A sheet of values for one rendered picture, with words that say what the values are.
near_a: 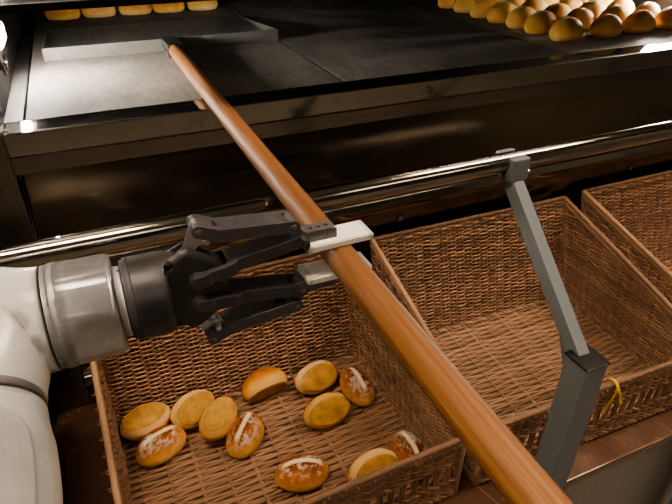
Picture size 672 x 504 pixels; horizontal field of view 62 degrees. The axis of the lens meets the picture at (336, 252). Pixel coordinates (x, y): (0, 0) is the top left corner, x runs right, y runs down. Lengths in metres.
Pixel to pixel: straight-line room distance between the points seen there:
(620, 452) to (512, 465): 0.92
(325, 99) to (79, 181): 0.47
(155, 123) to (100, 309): 0.59
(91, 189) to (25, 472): 0.73
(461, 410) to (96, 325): 0.29
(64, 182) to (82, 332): 0.62
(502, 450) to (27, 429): 0.31
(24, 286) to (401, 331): 0.30
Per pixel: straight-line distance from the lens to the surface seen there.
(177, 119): 1.04
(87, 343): 0.50
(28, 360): 0.48
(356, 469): 1.06
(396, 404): 1.22
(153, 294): 0.49
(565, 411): 0.92
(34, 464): 0.43
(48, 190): 1.09
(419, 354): 0.43
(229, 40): 1.51
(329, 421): 1.16
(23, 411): 0.45
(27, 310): 0.49
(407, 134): 1.24
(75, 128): 1.03
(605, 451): 1.28
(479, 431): 0.39
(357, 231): 0.55
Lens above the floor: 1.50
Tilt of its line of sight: 33 degrees down
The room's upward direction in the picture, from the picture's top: straight up
